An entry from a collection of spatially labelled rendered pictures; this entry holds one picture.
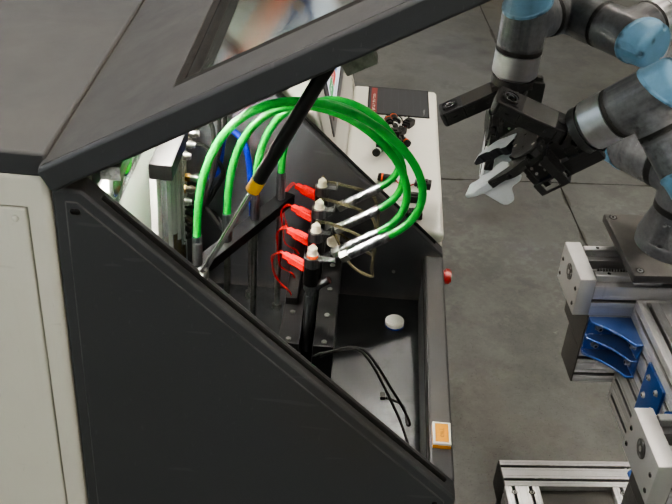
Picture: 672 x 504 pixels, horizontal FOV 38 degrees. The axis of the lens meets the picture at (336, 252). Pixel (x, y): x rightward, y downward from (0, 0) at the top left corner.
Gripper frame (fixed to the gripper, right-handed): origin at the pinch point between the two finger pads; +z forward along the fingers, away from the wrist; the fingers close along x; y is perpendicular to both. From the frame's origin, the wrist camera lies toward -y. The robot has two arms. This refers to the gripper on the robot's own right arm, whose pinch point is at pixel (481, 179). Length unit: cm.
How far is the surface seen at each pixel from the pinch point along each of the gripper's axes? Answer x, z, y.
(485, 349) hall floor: 107, 123, 28
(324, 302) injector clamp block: -4.0, 27.3, -25.7
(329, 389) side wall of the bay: -46, 12, -23
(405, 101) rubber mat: 85, 26, -11
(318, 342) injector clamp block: -15.8, 27.4, -25.9
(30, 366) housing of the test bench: -47, 12, -66
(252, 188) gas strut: -45, -20, -35
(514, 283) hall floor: 146, 123, 41
